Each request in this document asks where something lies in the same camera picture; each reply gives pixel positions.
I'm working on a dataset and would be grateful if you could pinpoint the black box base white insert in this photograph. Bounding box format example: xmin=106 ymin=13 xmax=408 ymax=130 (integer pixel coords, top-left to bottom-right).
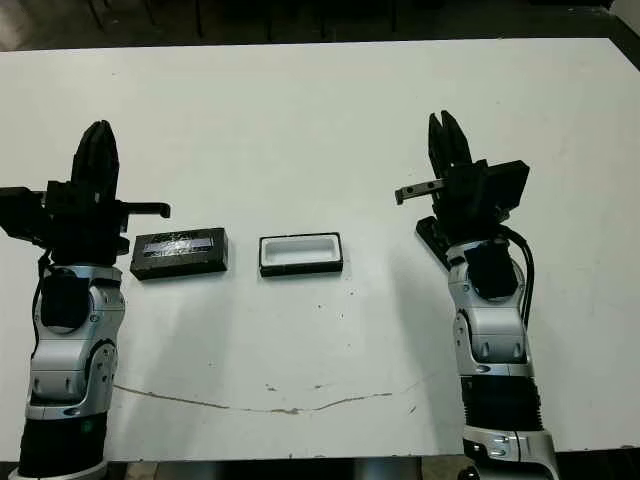
xmin=257 ymin=230 xmax=346 ymax=279

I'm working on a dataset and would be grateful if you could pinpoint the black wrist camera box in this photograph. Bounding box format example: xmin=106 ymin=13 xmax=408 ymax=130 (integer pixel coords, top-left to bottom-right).
xmin=487 ymin=159 xmax=532 ymax=222
xmin=0 ymin=185 xmax=49 ymax=244

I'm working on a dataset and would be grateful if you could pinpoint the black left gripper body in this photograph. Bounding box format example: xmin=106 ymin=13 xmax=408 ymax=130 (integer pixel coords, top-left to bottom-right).
xmin=42 ymin=179 xmax=172 ymax=269

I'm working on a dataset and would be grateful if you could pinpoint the black box lid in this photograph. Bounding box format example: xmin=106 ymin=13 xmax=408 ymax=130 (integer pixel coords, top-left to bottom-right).
xmin=129 ymin=226 xmax=234 ymax=282

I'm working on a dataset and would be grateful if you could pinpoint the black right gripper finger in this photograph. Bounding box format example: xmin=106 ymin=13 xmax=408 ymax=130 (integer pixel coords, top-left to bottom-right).
xmin=427 ymin=112 xmax=452 ymax=182
xmin=441 ymin=110 xmax=474 ymax=169

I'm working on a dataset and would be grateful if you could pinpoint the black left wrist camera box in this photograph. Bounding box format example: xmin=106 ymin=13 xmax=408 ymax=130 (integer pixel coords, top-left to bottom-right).
xmin=0 ymin=185 xmax=49 ymax=244

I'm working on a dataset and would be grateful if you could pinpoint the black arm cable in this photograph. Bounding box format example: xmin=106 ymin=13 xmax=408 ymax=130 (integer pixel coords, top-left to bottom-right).
xmin=31 ymin=249 xmax=54 ymax=361
xmin=499 ymin=224 xmax=537 ymax=322

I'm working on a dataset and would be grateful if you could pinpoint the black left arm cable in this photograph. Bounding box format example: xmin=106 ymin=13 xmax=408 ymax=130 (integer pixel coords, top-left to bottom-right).
xmin=31 ymin=249 xmax=54 ymax=361

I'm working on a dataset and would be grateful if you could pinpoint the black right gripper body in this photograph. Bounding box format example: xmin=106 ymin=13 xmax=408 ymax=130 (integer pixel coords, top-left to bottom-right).
xmin=394 ymin=159 xmax=502 ymax=247

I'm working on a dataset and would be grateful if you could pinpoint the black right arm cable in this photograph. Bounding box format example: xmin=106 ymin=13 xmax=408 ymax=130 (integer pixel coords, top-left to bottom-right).
xmin=499 ymin=224 xmax=537 ymax=322

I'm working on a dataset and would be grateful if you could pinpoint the grey cylindrical leg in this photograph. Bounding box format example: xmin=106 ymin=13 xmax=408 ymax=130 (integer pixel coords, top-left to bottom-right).
xmin=358 ymin=462 xmax=402 ymax=480
xmin=207 ymin=462 xmax=254 ymax=480

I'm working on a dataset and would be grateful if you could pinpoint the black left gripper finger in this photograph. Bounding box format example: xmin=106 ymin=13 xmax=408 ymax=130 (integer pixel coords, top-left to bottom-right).
xmin=73 ymin=120 xmax=102 ymax=201
xmin=98 ymin=120 xmax=123 ymax=202

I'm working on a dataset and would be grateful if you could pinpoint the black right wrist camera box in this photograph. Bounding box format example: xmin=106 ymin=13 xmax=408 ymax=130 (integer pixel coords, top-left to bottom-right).
xmin=487 ymin=159 xmax=532 ymax=222

